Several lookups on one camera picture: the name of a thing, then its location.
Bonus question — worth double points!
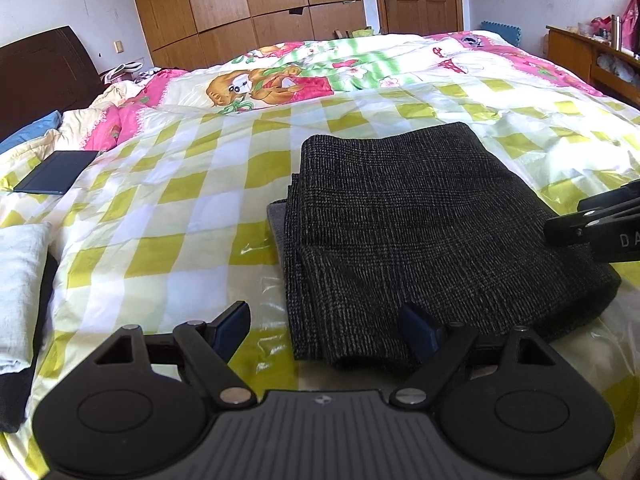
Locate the blue pillow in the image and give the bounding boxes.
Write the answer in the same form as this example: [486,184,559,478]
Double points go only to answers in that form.
[0,112,64,155]

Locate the dark wooden headboard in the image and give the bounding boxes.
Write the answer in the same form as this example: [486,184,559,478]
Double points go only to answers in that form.
[0,25,109,142]

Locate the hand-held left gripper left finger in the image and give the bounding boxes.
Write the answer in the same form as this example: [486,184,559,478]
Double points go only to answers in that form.
[95,301,258,408]

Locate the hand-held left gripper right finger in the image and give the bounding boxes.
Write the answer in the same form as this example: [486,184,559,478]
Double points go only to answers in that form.
[390,302,556,408]

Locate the dark tablet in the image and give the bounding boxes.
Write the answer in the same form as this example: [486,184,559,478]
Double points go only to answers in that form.
[13,150,101,195]

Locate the white folded cloth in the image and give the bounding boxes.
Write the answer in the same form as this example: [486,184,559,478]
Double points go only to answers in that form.
[0,222,54,375]

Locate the dark grey plaid pants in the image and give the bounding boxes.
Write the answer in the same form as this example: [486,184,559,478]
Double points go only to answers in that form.
[267,122,622,375]

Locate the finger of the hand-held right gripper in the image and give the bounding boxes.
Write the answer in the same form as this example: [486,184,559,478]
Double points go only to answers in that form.
[544,210,608,249]
[577,179,640,217]

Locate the wooden wardrobe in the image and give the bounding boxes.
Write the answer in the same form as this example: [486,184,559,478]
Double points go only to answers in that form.
[125,0,377,68]

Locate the yellow checked printed blanket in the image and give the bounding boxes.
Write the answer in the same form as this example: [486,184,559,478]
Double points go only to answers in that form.
[0,30,640,480]

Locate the pink bag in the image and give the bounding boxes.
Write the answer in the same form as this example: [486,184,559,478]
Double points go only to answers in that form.
[589,16,617,41]

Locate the blue foam mat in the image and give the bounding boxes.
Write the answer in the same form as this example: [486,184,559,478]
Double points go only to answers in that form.
[480,21,524,49]

